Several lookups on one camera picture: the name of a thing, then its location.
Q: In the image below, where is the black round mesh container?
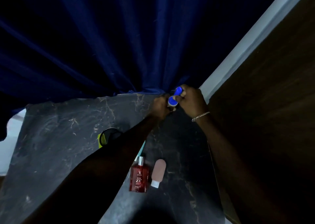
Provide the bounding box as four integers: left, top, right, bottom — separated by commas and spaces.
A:
97, 127, 123, 149

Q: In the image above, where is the beige tube with white cap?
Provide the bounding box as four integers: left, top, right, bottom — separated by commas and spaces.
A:
150, 159, 167, 189

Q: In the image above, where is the person's left forearm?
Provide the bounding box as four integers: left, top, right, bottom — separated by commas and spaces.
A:
22, 113, 160, 224

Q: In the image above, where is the person's right forearm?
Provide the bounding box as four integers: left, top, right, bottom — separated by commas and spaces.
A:
193, 113, 293, 224

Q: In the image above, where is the person's right hand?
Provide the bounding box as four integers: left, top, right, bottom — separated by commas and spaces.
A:
173, 84, 210, 120

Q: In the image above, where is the person's left hand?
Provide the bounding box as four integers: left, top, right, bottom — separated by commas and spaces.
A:
147, 94, 177, 122

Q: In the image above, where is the red perfume bottle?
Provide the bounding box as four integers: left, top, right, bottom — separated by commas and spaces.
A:
129, 156, 150, 193

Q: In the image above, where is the silver chain bracelet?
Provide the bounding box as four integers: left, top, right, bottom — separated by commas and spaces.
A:
191, 111, 210, 122

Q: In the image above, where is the dark blue curtain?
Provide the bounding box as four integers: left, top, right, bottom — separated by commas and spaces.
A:
0, 0, 288, 142

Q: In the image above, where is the teal slim box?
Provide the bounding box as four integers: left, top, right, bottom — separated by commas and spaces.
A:
134, 140, 146, 162

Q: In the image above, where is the dark wooden cabinet panel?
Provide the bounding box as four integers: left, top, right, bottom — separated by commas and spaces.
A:
207, 0, 315, 224

